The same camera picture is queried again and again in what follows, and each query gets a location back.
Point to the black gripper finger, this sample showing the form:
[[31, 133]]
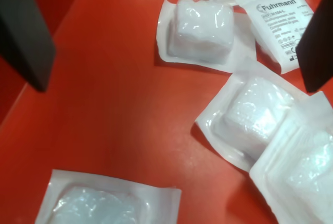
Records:
[[23, 34], [318, 52]]

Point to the flat printed Fuhrmann gauze packet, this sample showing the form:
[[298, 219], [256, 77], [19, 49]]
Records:
[[273, 26]]

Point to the red crate with gauze packs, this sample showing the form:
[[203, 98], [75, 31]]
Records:
[[104, 104]]

